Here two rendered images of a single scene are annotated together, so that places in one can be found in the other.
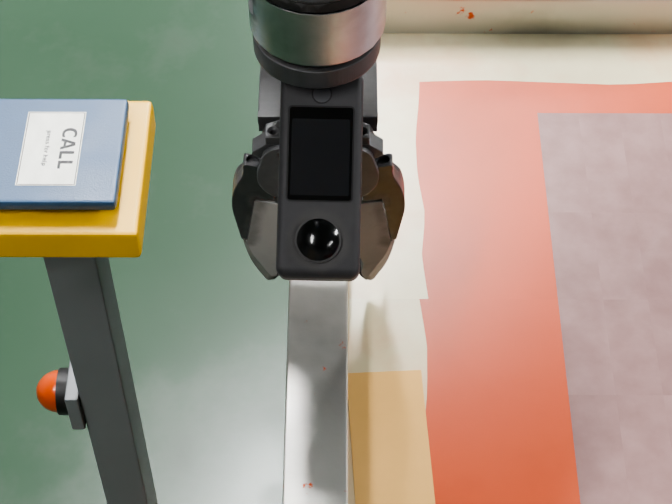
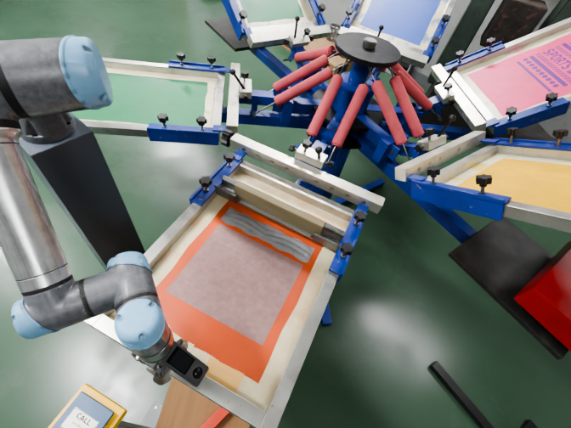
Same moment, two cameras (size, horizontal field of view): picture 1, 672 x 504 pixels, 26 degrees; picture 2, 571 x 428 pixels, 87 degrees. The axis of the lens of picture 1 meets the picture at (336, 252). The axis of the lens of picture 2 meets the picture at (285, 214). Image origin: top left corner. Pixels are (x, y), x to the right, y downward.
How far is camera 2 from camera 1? 40 cm
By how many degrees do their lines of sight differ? 44
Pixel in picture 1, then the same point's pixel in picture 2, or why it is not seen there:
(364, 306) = not seen: hidden behind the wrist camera
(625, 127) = (182, 276)
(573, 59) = (157, 274)
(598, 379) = (234, 321)
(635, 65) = (168, 263)
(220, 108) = (12, 336)
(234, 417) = (107, 384)
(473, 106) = not seen: hidden behind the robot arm
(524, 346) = (218, 331)
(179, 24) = not seen: outside the picture
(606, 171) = (189, 287)
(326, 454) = (223, 393)
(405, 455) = (227, 372)
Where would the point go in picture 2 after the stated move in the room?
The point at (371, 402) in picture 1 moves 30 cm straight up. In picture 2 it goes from (211, 373) to (203, 342)
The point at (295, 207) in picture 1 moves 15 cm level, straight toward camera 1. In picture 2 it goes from (187, 374) to (249, 407)
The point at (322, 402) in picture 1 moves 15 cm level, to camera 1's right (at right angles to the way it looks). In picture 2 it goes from (211, 386) to (241, 332)
